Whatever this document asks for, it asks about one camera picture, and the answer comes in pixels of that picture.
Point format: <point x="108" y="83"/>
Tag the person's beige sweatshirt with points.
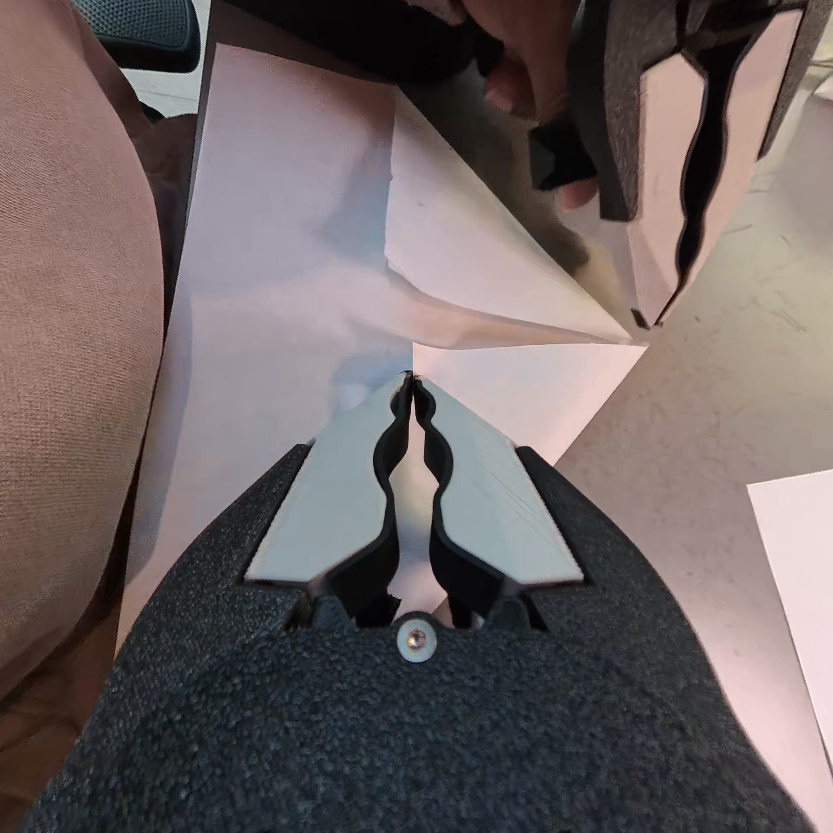
<point x="65" y="325"/>

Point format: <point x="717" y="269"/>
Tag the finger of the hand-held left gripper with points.
<point x="748" y="130"/>
<point x="660" y="162"/>

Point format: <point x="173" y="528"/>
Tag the person's left hand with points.
<point x="527" y="58"/>

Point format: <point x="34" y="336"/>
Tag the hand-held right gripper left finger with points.
<point x="325" y="507"/>

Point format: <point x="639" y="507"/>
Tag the white paper sheet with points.
<point x="273" y="195"/>
<point x="800" y="553"/>

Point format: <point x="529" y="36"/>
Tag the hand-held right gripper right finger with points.
<point x="507" y="514"/>

